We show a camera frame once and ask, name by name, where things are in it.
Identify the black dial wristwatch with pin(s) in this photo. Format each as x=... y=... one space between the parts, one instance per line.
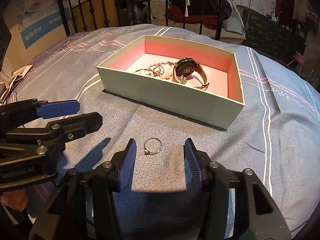
x=188 y=66

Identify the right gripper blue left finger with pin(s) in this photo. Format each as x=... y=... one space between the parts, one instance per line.
x=127 y=163

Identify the white hanging swing chair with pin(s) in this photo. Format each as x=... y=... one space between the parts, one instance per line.
x=202 y=18

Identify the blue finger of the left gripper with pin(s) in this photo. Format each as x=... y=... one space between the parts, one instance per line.
x=56 y=109

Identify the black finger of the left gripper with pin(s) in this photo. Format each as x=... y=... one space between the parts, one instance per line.
x=78 y=126

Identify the black iron bed frame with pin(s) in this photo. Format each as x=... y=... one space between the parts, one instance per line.
x=89 y=15

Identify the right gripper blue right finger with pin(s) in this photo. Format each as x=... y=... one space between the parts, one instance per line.
x=194 y=162

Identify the grey striped bed cover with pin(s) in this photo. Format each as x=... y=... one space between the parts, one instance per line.
x=276 y=134

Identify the red telephone booth cabinet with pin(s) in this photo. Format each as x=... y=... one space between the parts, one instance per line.
x=284 y=11

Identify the person's left hand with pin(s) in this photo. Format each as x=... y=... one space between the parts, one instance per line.
x=17 y=200

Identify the snowflake brooch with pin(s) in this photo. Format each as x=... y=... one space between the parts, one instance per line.
x=182 y=79

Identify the open cardboard jewelry box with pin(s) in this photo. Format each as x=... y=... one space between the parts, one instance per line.
x=188 y=78

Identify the pink stool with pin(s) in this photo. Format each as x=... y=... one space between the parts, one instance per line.
x=300 y=60

